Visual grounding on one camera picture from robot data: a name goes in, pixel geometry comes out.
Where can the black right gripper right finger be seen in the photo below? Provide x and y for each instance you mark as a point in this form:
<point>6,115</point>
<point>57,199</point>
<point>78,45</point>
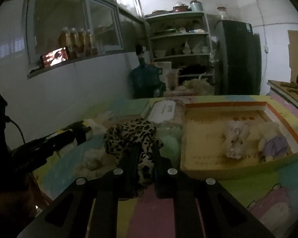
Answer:
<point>204,208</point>

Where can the teal box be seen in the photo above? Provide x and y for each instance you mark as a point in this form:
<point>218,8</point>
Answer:
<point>138,108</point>

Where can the green bubble wrap bag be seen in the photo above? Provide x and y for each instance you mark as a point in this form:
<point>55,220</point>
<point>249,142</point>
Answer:
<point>171,147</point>

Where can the phone with lit screen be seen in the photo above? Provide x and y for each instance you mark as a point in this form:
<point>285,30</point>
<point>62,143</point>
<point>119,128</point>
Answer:
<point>54,57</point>

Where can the glass jar on refrigerator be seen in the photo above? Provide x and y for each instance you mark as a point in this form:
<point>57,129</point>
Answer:
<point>222,11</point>

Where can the pink plush rabbit toy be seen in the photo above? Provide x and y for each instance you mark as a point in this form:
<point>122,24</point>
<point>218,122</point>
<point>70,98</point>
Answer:
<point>235,136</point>

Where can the floral tissue pack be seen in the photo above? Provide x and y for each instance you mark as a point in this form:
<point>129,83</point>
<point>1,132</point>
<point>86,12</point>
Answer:
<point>167,113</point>

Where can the white plastic bag of goods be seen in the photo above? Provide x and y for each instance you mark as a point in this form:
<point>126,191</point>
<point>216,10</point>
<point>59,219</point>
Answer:
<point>200,86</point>

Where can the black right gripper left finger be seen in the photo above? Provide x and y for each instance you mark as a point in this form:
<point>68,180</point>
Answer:
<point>86,208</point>

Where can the amber bottle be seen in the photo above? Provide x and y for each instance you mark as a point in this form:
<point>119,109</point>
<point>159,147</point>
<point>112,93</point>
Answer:
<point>65,40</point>
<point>90,44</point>
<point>75,41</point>
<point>82,41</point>

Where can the orange-rimmed cardboard box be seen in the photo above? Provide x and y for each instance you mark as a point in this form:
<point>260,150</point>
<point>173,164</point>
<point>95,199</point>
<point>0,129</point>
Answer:
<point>203,152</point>

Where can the red pot with lid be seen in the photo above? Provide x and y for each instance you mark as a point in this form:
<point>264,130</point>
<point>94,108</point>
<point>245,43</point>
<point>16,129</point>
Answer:
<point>180,7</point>

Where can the black refrigerator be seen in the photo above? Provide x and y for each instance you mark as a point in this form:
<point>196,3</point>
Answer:
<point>240,68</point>

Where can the cream teddy bear purple dress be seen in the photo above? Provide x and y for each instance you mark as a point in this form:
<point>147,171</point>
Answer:
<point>272,143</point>

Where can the wooden counter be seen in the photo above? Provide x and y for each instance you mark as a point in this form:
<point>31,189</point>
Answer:
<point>288,91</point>

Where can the metal storage shelf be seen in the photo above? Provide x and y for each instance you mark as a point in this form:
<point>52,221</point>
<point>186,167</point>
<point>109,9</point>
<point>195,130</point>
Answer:
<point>181,45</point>

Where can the light blue pot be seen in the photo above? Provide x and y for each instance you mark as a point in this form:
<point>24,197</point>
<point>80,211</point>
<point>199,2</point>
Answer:
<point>196,6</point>

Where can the large cardboard sheet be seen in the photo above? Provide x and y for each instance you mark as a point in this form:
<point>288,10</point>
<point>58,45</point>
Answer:
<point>293,54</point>

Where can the leopard print cloth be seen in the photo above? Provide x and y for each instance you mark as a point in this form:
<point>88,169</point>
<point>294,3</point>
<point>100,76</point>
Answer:
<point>135,146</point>

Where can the teal water jug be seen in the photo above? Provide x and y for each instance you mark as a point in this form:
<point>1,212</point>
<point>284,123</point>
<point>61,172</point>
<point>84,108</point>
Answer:
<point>145,78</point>

